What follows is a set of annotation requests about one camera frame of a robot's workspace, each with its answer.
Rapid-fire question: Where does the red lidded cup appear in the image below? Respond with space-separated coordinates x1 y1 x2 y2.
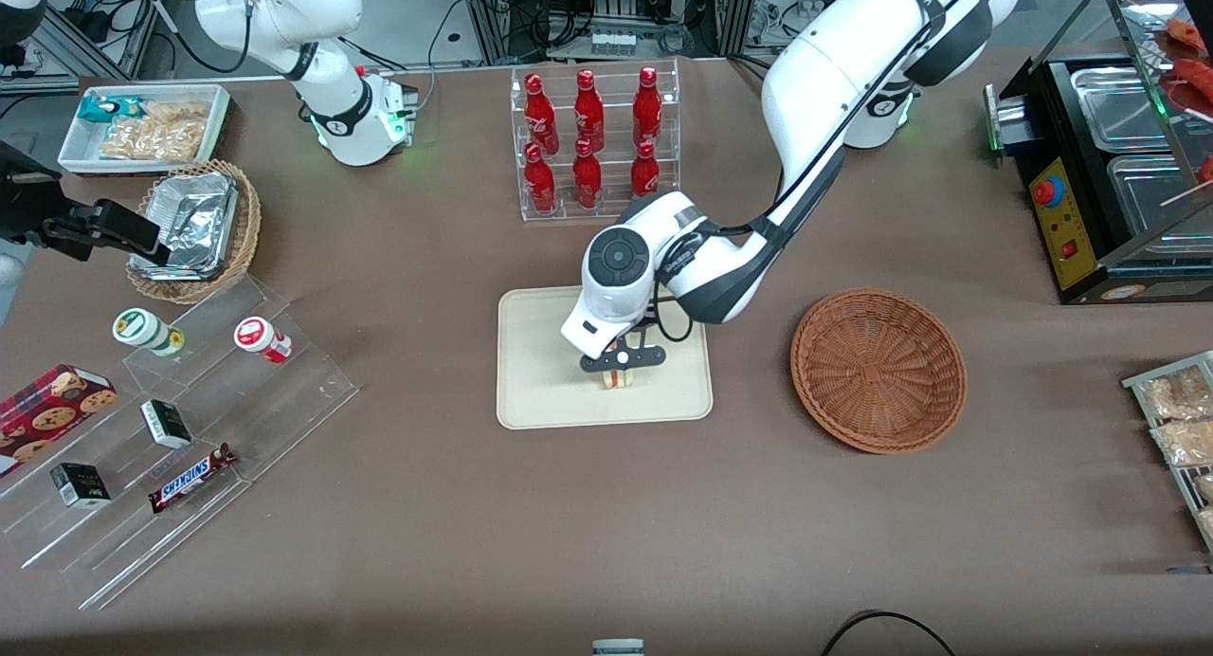
234 317 293 364

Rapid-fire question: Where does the metal tray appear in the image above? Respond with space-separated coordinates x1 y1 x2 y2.
1121 351 1213 553

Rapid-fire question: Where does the small dark box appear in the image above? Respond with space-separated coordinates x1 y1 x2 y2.
49 463 112 510
140 399 193 449

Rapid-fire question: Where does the white rectangular bin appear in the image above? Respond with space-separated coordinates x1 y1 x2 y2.
57 83 233 176

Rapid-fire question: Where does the aluminium foil container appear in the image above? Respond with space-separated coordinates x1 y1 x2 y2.
130 171 239 282

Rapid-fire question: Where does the black cable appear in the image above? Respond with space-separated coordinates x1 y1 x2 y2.
820 610 958 656

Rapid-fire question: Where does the black food warmer case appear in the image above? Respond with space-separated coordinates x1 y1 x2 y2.
984 0 1213 306

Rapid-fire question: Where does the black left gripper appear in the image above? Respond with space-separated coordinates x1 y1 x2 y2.
605 312 662 355

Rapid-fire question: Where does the red soda bottle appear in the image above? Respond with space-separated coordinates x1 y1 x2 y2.
523 73 560 156
571 138 603 210
573 69 606 153
523 142 557 214
633 66 663 148
630 139 661 202

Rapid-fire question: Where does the large brown wicker basket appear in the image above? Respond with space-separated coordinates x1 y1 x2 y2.
789 288 968 455

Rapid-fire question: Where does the snickers bar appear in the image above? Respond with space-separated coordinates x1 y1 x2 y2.
148 443 237 515

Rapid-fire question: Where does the cream plastic tray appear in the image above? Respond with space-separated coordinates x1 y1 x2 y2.
497 279 714 430

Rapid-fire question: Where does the red plaid cookie box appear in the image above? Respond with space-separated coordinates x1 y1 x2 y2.
0 364 118 477

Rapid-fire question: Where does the teal snack packet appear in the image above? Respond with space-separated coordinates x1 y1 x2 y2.
78 97 148 126

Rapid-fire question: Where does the steel warmer pan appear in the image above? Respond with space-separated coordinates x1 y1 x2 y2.
1106 153 1213 238
1069 64 1178 154

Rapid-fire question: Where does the clear acrylic bottle rack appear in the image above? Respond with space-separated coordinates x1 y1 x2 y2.
510 57 681 223

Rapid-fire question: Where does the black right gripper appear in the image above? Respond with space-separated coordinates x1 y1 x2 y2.
0 141 173 267

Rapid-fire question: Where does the small brown wicker basket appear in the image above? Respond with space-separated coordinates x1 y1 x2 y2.
125 158 263 305

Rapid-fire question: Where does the clear acrylic stepped shelf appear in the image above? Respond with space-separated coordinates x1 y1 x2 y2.
0 275 361 611

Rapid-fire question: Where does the green lidded cup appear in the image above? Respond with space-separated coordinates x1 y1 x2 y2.
112 308 186 357

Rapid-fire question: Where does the clear bag of chips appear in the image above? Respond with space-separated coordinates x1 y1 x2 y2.
100 101 211 161

